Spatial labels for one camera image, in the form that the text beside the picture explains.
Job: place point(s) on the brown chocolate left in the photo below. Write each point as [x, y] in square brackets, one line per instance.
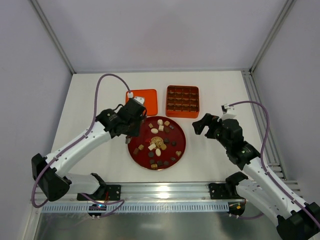
[136, 150]

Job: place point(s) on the tan chocolate left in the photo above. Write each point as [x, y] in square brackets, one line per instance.
[141, 147]

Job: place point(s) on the white faceted chocolate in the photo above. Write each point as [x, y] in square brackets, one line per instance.
[160, 122]

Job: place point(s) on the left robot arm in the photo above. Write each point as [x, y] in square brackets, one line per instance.
[51, 172]

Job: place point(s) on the white block chocolate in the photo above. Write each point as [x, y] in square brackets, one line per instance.
[152, 146]

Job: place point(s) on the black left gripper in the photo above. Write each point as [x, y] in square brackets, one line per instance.
[133, 128]

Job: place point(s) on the tan barrel chocolate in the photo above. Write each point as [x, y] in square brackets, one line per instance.
[154, 166]

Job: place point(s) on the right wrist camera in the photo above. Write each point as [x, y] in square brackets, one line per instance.
[228, 112]

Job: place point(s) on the right side aluminium rail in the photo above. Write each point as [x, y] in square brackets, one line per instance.
[271, 154]

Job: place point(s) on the white oval swirl chocolate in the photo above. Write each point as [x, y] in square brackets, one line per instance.
[158, 152]

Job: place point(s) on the tan fluted cup chocolate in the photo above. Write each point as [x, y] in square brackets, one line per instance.
[163, 147]

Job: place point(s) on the right controller board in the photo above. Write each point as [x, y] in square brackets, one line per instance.
[237, 208]

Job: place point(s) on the left corner frame post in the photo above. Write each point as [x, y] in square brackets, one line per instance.
[51, 34]

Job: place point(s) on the orange box lid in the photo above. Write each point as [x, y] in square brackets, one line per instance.
[150, 100]

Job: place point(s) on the slotted cable duct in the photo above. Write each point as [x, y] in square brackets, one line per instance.
[140, 207]

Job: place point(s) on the round red plate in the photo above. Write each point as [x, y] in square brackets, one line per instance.
[146, 138]

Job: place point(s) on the aluminium front rail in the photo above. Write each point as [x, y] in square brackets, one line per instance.
[160, 192]

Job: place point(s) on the controller board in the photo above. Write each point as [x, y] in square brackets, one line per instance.
[237, 208]
[97, 207]

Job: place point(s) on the white cube chocolate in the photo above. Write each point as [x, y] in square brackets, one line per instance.
[161, 128]

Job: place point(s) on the right corner frame post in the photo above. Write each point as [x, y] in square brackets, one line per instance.
[277, 25]

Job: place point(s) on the dark ridged chocolate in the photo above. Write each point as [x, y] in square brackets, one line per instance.
[166, 163]

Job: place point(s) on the corner frame post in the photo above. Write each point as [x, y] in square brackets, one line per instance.
[51, 34]
[277, 25]

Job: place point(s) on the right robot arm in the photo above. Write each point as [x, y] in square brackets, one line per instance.
[293, 217]

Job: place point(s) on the aluminium rail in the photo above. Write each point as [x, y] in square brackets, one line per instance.
[160, 192]
[271, 154]

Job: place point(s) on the left controller board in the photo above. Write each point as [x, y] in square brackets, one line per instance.
[97, 207]

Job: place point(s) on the orange chocolate box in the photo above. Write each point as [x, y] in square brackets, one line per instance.
[182, 101]

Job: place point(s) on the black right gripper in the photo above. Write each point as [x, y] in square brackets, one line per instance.
[212, 126]

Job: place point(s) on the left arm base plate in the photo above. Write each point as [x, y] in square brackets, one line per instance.
[109, 192]

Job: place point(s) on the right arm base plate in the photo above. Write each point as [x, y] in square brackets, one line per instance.
[223, 191]

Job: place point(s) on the metal tongs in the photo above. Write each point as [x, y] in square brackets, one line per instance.
[128, 139]

